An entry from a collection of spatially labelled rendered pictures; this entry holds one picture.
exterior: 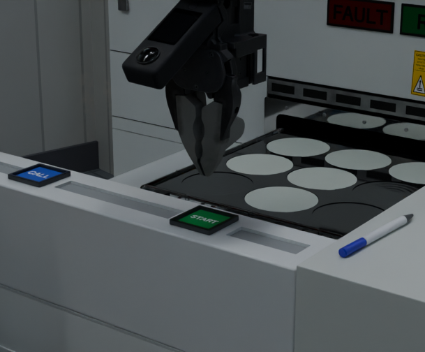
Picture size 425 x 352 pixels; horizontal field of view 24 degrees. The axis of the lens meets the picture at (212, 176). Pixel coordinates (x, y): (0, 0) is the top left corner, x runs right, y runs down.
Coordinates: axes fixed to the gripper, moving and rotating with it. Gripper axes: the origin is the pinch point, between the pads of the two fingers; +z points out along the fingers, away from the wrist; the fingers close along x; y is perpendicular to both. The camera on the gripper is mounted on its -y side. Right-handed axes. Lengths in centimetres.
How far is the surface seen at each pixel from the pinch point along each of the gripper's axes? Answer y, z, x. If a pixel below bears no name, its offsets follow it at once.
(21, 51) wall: 187, 49, 230
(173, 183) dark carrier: 22.3, 12.9, 21.9
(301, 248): 1.6, 7.3, -12.1
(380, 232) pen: 7.0, 5.6, -18.5
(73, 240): -4.1, 11.4, 16.0
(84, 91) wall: 214, 69, 223
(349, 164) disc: 44.8, 13.0, 6.1
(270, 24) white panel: 58, -3, 30
